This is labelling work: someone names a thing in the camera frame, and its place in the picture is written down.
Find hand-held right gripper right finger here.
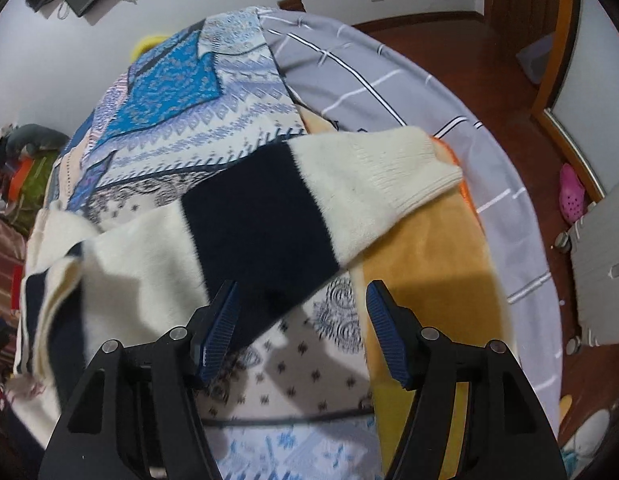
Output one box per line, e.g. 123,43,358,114
366,280,568,480

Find orange yellow fleece blanket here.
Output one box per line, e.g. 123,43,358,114
297,105,515,480

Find frosted glass wardrobe door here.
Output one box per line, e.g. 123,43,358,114
532,0,619,206

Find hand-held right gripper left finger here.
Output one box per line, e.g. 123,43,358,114
37,280,241,480

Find pile of mixed clothes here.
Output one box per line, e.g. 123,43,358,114
0,122,70,231

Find grey striped bed sheet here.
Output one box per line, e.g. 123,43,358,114
260,7,563,431

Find cream and navy striped sweater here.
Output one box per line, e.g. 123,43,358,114
12,126,464,453

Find pink clog shoe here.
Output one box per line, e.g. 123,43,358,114
559,162,586,224

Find red striped blanket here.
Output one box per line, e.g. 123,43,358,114
0,215,29,321

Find yellow pillow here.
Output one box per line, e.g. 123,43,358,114
130,33,170,61

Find grey plastic bin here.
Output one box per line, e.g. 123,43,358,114
517,35,557,86

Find white slipper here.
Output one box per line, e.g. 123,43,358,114
562,407,613,461

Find patchwork printed blanket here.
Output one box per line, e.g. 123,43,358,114
37,6,390,480

